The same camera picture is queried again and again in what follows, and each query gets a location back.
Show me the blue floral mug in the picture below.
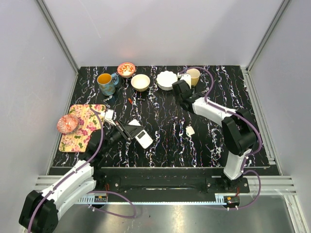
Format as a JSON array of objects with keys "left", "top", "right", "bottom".
[{"left": 97, "top": 73, "right": 119, "bottom": 96}]

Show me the cream round bowl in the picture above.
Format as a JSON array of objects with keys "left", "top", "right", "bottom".
[{"left": 131, "top": 74, "right": 150, "bottom": 92}]

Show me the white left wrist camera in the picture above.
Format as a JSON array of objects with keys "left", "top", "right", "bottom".
[{"left": 100, "top": 109, "right": 116, "bottom": 126}]

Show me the yellow mug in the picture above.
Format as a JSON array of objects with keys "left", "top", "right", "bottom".
[{"left": 186, "top": 68, "right": 201, "bottom": 86}]

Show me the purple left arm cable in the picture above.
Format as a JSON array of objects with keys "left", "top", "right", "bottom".
[{"left": 26, "top": 106, "right": 137, "bottom": 233}]

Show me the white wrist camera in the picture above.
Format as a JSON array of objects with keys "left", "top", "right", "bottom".
[
  {"left": 100, "top": 109, "right": 116, "bottom": 126},
  {"left": 178, "top": 73, "right": 191, "bottom": 88}
]

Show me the orange patterned small bowl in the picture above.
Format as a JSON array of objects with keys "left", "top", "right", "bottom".
[{"left": 117, "top": 62, "right": 136, "bottom": 78}]

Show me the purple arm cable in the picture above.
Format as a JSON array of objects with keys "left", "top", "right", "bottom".
[
  {"left": 26, "top": 106, "right": 137, "bottom": 233},
  {"left": 178, "top": 67, "right": 263, "bottom": 211}
]

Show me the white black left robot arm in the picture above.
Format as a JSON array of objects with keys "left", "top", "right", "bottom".
[{"left": 18, "top": 119, "right": 153, "bottom": 233}]

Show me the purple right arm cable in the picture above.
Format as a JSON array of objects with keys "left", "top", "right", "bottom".
[{"left": 178, "top": 67, "right": 263, "bottom": 211}]

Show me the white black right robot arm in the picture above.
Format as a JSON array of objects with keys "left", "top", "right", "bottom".
[{"left": 173, "top": 80, "right": 262, "bottom": 192}]

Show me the white battery cover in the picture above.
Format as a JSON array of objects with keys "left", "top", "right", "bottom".
[{"left": 186, "top": 126, "right": 195, "bottom": 137}]

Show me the floral wooden tray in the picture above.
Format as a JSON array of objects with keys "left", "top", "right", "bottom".
[{"left": 58, "top": 104, "right": 106, "bottom": 152}]

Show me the white red remote control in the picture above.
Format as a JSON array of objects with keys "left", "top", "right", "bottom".
[{"left": 129, "top": 119, "right": 153, "bottom": 149}]

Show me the red patterned bowl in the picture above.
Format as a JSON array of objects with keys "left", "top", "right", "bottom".
[{"left": 57, "top": 114, "right": 79, "bottom": 134}]

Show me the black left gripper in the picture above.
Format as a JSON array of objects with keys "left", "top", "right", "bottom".
[{"left": 101, "top": 119, "right": 144, "bottom": 154}]

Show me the white scalloped bowl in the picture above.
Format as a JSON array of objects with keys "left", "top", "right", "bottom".
[{"left": 156, "top": 71, "right": 178, "bottom": 91}]

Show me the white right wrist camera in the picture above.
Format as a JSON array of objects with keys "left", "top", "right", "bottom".
[{"left": 178, "top": 73, "right": 191, "bottom": 88}]

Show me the aluminium frame post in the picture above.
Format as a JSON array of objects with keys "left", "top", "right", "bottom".
[{"left": 35, "top": 0, "right": 79, "bottom": 73}]

